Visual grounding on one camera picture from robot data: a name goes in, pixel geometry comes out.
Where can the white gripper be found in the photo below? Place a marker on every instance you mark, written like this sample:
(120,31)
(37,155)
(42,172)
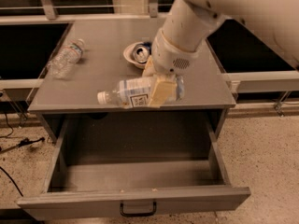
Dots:
(169,59)

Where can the blue label plastic bottle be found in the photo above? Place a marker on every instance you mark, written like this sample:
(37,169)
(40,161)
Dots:
(134,93)

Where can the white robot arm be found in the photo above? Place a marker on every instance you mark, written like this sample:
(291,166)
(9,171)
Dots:
(275,22)

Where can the grey open top drawer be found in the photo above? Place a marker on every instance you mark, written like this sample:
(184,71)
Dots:
(168,157)

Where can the clear crumpled plastic bottle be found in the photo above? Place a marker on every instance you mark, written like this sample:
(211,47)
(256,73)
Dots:
(61,65)

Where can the blue soda can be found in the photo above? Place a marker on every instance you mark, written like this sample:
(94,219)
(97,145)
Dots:
(142,51)

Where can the white ceramic bowl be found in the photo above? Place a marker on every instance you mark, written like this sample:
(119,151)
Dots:
(128,55)

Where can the grey cabinet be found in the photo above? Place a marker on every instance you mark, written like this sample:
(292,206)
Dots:
(103,65)

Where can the metal window railing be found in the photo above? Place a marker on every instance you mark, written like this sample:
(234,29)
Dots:
(53,9)

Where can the black drawer handle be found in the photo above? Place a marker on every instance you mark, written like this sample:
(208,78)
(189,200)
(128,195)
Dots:
(138,209)

